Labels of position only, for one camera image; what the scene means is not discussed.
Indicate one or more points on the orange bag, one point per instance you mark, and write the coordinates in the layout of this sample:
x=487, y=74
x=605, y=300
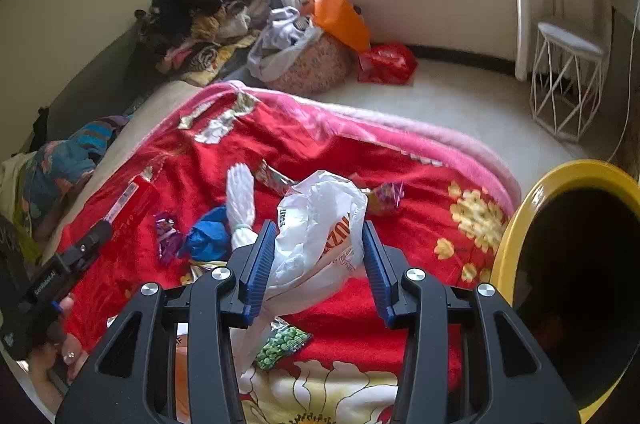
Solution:
x=340, y=19

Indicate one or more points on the purple foil wrapper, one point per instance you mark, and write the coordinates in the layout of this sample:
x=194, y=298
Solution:
x=166, y=236

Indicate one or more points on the colourful clear candy wrapper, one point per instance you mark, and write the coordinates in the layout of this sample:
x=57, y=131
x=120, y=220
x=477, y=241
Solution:
x=386, y=199

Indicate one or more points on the person's left hand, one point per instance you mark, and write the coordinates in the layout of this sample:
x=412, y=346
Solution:
x=67, y=356

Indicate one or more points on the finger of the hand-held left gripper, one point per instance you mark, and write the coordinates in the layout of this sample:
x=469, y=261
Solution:
x=87, y=244

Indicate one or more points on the beige bed sheet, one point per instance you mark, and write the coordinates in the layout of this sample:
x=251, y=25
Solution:
x=150, y=114

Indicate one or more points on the white plastic bag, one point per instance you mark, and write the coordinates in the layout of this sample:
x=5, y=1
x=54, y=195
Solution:
x=320, y=224

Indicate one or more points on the blue crumpled wrapper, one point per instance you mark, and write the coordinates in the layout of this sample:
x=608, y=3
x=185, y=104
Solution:
x=207, y=234

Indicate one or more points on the grey white garment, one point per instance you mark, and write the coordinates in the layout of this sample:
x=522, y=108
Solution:
x=280, y=34

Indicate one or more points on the pile of mixed clothes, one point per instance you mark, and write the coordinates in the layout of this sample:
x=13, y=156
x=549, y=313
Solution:
x=190, y=29

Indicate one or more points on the green pea snack packet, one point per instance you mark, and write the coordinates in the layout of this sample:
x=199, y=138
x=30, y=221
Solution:
x=282, y=344

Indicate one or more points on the red plastic bag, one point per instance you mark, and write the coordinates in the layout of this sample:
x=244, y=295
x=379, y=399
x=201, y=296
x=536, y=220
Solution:
x=387, y=64

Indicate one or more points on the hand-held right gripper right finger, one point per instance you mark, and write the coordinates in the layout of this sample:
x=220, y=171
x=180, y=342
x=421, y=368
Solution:
x=376, y=264

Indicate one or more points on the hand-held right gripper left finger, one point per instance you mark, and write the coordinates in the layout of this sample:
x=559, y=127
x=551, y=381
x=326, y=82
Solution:
x=260, y=264

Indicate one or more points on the striped snack wrapper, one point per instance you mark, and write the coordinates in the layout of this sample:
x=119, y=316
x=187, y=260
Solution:
x=272, y=181

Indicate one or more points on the red flat packet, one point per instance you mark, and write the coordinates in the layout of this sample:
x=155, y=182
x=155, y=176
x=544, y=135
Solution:
x=132, y=199

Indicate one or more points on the red floral blanket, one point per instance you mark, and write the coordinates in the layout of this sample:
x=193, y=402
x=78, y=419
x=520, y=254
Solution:
x=350, y=154

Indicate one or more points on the yellow round bin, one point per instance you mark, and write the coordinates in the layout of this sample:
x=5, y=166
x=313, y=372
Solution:
x=510, y=244

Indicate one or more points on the teal patterned cloth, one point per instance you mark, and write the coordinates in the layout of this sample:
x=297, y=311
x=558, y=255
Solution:
x=55, y=164

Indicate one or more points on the white fibre bundle green band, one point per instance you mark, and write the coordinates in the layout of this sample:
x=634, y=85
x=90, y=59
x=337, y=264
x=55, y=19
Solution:
x=241, y=199

